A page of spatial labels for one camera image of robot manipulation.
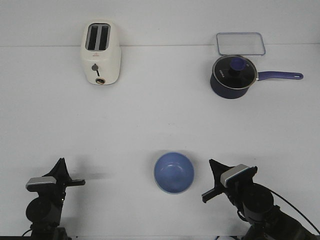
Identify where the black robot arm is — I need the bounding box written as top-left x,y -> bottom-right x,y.
201,159 -> 320,240
25,157 -> 86,240

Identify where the blue bowl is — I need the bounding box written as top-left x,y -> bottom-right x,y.
153,152 -> 195,194

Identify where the glass pot lid blue knob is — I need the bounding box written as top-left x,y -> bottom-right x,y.
212,55 -> 258,90

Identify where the clear rectangular container blue rim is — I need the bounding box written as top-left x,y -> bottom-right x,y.
216,32 -> 266,56

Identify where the dark blue saucepan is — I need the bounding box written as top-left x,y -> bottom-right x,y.
210,55 -> 304,99

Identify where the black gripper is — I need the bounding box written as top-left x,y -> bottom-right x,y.
201,159 -> 274,222
25,157 -> 86,224

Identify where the white two-slot toaster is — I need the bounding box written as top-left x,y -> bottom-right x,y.
80,20 -> 121,85

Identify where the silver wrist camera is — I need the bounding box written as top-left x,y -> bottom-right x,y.
25,176 -> 57,192
220,164 -> 258,188

